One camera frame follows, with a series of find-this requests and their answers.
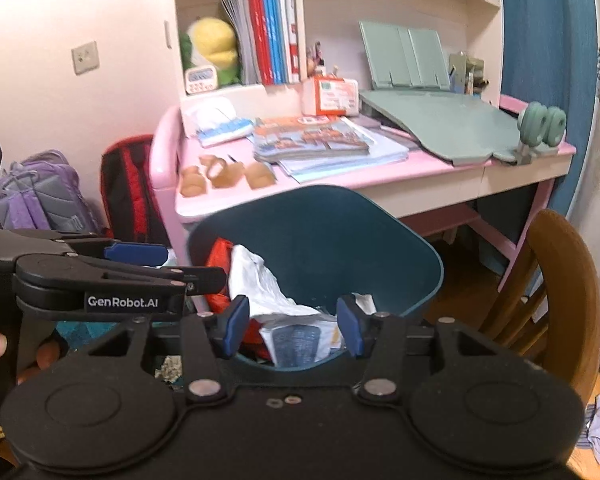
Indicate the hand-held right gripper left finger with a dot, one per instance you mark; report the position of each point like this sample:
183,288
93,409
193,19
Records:
237,325

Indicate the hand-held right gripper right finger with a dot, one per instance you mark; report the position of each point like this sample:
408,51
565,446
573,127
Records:
350,325

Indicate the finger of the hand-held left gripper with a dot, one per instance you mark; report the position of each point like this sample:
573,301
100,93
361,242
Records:
180,276
135,254

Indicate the red orange wrapper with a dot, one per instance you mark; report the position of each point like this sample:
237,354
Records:
220,260

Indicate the white plastic bag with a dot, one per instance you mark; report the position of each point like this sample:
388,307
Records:
260,280

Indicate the white blue packet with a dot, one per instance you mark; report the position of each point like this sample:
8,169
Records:
300,342

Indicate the green white printed wrapper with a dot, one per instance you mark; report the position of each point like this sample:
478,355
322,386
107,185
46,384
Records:
170,367

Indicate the teal trash bin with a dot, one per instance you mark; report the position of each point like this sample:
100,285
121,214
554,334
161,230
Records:
330,240

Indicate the white paper scrap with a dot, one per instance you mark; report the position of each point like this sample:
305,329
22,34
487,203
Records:
364,304

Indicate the red black backpack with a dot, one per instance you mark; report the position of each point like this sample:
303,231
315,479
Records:
130,195

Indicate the brown wooden block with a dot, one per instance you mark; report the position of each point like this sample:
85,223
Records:
192,185
259,175
225,176
211,161
190,170

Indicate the purple grey backpack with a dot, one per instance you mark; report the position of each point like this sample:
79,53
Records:
45,195

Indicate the black pen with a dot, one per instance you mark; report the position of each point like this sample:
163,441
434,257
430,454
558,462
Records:
235,160

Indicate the pink desk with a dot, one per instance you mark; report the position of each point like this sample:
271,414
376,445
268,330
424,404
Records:
330,175

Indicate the blue tissue pack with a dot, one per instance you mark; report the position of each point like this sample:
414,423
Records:
225,130

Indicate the stack of books on desk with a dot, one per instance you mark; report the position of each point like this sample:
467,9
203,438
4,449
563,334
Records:
340,165

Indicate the white digital timer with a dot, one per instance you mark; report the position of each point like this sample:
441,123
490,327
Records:
200,80

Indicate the magazines on desk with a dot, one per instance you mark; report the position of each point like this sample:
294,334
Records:
310,137

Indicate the wooden chair black seat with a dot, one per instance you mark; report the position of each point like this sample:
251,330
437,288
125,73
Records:
560,280

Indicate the green tilting desk board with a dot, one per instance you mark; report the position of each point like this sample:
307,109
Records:
440,125

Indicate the yellow green plush toy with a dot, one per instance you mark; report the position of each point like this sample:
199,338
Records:
212,40

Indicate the orange white box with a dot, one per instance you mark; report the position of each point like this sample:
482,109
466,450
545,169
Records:
330,96

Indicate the colourful pens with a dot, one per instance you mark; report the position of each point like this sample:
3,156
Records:
316,60

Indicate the row of books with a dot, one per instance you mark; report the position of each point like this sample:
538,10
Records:
265,25

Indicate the green roller clamp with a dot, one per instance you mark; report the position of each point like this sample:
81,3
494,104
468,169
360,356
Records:
542,127

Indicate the green desk organiser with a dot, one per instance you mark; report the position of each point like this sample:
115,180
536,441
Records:
466,72

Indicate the blue curtain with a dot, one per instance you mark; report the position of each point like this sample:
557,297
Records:
545,85

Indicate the beige wall socket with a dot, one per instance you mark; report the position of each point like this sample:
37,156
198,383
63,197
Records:
85,57

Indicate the white wall switch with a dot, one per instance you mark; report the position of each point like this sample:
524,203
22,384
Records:
168,35

